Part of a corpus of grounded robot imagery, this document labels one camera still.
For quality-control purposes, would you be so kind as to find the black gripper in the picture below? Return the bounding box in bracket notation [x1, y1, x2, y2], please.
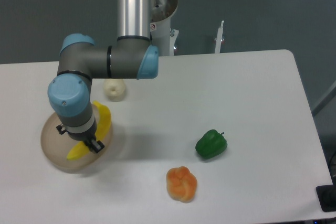
[56, 119, 103, 153]

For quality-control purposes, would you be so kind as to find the yellow banana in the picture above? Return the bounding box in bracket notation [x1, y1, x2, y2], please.
[67, 101, 112, 161]

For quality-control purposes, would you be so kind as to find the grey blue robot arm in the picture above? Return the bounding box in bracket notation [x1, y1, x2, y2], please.
[47, 0, 159, 153]

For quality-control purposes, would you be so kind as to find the beige round plate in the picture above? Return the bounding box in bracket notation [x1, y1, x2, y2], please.
[40, 113, 113, 173]

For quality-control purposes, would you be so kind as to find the white garlic bulb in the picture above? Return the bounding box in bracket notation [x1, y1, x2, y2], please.
[103, 79, 126, 101]

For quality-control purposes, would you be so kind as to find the orange knotted bread roll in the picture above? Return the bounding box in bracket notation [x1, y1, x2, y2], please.
[166, 166, 197, 203]

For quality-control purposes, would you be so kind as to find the green bell pepper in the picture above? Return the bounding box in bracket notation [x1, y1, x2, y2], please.
[195, 129, 228, 159]

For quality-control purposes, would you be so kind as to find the black device at table edge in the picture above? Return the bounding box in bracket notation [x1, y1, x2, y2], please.
[316, 185, 335, 212]

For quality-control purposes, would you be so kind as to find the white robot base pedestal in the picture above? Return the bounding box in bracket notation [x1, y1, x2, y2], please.
[150, 0, 179, 56]

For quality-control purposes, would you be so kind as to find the white upright post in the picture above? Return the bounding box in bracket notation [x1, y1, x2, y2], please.
[214, 20, 224, 54]

